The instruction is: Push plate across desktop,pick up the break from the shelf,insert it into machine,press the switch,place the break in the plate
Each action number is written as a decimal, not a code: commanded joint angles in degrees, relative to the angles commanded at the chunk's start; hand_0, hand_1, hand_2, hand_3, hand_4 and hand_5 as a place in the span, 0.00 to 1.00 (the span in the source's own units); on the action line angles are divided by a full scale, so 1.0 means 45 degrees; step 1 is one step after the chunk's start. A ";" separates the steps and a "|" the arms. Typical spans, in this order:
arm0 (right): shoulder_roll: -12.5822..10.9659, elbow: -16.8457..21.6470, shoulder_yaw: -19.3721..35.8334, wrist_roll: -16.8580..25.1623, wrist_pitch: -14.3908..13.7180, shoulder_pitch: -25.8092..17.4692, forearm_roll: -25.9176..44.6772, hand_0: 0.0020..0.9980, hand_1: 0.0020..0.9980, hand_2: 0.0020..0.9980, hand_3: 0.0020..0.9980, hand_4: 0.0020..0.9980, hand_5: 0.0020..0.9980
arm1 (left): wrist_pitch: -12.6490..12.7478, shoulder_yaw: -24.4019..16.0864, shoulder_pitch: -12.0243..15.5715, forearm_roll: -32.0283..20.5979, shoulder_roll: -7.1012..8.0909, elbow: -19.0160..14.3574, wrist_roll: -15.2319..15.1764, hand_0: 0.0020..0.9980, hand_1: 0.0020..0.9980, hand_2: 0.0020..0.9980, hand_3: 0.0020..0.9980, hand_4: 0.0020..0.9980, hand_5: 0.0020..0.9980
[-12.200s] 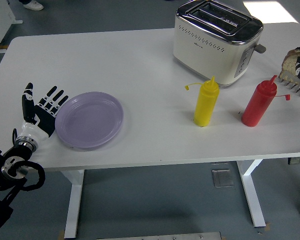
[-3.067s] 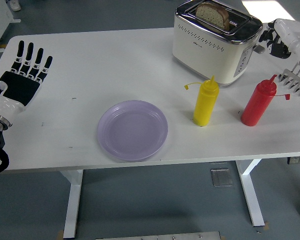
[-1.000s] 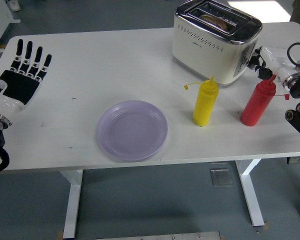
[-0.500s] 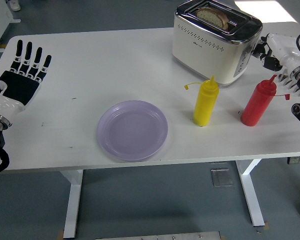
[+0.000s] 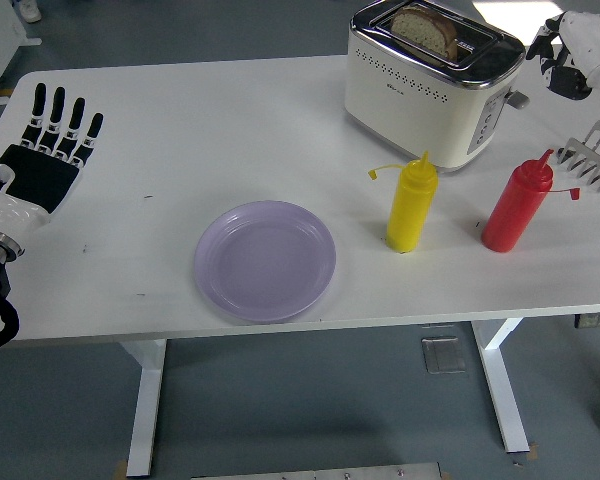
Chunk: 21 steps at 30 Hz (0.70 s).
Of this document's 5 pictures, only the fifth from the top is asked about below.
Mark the metal toast rack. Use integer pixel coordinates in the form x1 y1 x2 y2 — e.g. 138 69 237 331
554 121 600 194

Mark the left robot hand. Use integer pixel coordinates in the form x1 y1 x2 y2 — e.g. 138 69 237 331
0 82 105 239

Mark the bread slice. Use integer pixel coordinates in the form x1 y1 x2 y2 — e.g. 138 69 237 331
390 4 460 62

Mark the white chrome toaster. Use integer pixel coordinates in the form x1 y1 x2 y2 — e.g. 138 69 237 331
343 0 533 175

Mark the white equipment cabinet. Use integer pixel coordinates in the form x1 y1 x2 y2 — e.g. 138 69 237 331
0 0 44 106

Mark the white table leg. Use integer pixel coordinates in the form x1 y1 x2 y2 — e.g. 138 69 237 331
468 317 531 455
118 338 169 478

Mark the person's white shoe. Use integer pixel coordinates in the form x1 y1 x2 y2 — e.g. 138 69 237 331
19 0 44 24

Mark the metal floor socket cover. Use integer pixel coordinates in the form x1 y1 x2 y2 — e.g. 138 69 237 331
420 335 467 375

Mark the yellow squeeze bottle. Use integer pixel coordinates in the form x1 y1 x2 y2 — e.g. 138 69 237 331
367 151 439 254

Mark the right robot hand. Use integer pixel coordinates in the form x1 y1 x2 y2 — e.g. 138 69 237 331
526 10 600 101

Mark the red squeeze bottle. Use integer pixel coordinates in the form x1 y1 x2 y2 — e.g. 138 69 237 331
480 148 580 254

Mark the purple plate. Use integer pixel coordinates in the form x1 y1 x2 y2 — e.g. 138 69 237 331
194 200 338 324

